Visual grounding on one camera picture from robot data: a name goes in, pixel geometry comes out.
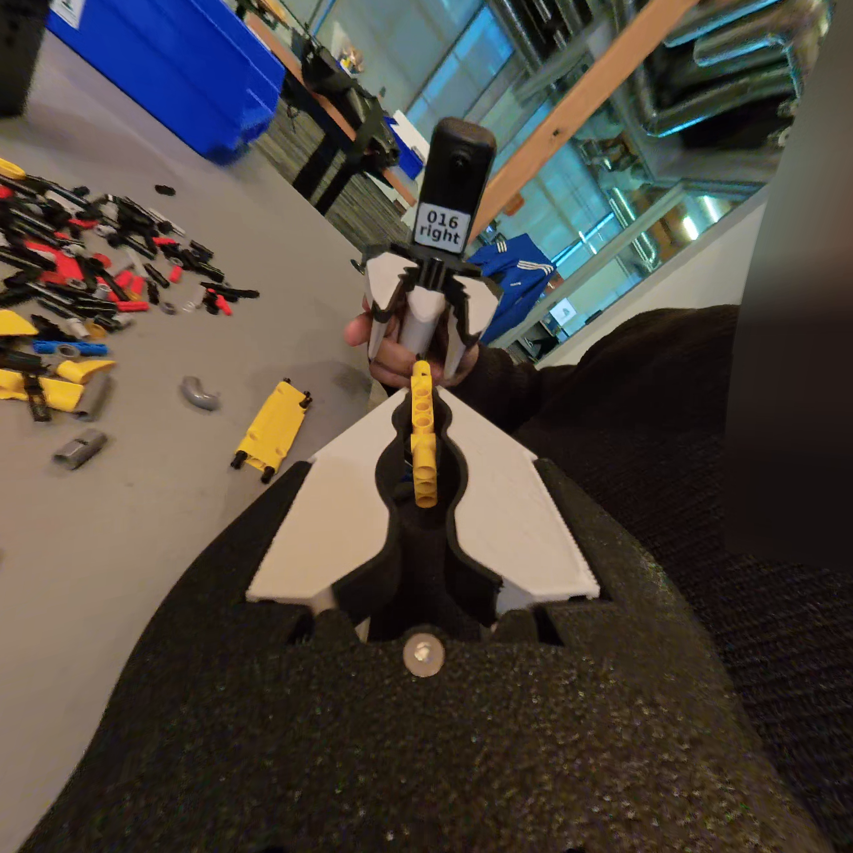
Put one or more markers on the pile of black red pins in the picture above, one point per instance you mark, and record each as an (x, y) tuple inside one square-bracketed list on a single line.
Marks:
[(66, 266)]

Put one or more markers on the metal duct bundle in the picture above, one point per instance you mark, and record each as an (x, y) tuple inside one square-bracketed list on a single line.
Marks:
[(720, 66)]

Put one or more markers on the person's right forearm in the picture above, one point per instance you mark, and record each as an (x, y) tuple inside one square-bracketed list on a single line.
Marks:
[(600, 360)]

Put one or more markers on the grey elbow piece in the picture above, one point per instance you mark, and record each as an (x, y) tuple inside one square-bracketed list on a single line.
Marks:
[(200, 394)]

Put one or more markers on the short grey tube connector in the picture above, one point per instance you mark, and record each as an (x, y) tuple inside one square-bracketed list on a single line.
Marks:
[(80, 448)]

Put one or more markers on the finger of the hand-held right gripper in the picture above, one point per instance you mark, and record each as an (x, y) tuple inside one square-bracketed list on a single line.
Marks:
[(476, 313), (385, 286)]

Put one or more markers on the black brick tower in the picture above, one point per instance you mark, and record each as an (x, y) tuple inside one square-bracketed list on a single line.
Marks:
[(20, 53)]

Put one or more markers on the background wooden desk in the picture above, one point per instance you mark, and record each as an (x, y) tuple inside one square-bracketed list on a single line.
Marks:
[(336, 123)]

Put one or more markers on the yellow panel brick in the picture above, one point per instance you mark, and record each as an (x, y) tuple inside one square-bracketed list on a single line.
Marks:
[(273, 426)]

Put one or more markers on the long grey tube connector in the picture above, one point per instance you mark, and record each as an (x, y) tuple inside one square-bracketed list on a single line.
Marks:
[(93, 400)]

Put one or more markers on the black bag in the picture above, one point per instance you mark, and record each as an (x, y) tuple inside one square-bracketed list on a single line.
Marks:
[(326, 73)]

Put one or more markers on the yellow brick assembly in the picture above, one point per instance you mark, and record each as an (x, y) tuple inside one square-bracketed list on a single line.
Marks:
[(423, 433)]

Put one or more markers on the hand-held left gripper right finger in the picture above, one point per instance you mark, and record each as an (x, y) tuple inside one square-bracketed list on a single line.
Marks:
[(526, 526)]

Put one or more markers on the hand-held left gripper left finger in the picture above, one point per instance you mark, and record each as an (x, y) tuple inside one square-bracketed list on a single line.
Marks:
[(320, 533)]

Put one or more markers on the blue storage bin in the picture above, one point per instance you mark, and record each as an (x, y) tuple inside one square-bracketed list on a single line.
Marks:
[(166, 66)]

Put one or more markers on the blue jacket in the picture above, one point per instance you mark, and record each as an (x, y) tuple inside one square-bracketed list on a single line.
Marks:
[(513, 286)]

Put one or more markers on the yellow fin piece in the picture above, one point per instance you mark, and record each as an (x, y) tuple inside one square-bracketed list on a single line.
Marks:
[(83, 370)]

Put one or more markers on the yellow wing piece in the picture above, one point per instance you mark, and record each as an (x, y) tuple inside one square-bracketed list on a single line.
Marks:
[(56, 393)]

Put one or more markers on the person's right hand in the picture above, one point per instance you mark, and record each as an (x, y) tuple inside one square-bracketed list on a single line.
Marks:
[(390, 370)]

